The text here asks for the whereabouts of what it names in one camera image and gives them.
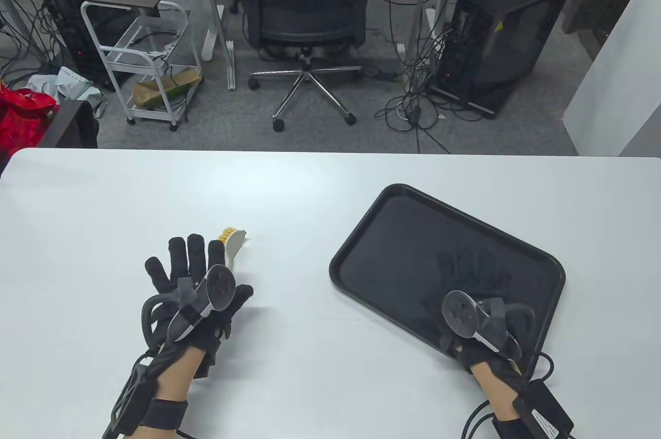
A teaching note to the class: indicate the person's left hand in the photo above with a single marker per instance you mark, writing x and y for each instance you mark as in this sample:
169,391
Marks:
199,258

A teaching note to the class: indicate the person's right hand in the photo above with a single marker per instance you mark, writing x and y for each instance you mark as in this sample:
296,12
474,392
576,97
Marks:
480,273

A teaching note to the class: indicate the black plastic tray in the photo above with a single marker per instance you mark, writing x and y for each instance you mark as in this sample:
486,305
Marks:
413,232

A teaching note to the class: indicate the person's right forearm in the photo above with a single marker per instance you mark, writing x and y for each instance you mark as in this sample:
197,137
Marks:
493,387

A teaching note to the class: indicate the white and grey left controller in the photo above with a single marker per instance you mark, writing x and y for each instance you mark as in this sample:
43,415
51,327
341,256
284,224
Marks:
219,286

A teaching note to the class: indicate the white and grey controller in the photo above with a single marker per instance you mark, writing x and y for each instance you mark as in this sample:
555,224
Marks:
459,312
219,286

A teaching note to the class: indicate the white and grey right controller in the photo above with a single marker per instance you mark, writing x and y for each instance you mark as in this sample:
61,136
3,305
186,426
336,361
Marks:
459,312

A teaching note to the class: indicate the black labelled right wrist box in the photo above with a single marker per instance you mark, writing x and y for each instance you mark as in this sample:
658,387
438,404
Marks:
545,408

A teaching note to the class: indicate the black left wrist sensor box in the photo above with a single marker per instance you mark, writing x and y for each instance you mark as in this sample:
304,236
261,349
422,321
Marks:
129,397

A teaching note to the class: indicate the brown cardboard packaging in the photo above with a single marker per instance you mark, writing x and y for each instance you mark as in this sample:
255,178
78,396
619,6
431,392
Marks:
155,93

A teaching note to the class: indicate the black chair back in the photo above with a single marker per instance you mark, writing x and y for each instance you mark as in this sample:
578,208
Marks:
67,124

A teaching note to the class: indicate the white desk foot bar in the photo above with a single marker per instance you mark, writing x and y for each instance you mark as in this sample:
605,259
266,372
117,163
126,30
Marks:
231,64

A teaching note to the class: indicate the white power strip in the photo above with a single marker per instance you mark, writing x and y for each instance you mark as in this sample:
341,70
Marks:
162,50

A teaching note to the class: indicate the grey plastic bags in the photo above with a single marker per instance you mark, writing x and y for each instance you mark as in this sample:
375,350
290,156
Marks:
72,80

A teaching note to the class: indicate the red bag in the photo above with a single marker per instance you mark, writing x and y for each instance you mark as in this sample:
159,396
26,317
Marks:
20,119

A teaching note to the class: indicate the black computer tower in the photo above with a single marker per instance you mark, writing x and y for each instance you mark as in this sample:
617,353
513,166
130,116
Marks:
57,0
511,41

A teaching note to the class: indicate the white metal utility cart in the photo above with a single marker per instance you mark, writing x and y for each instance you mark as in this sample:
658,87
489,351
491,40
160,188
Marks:
160,20

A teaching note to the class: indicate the black mesh office chair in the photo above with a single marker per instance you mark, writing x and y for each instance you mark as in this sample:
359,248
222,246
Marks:
304,10

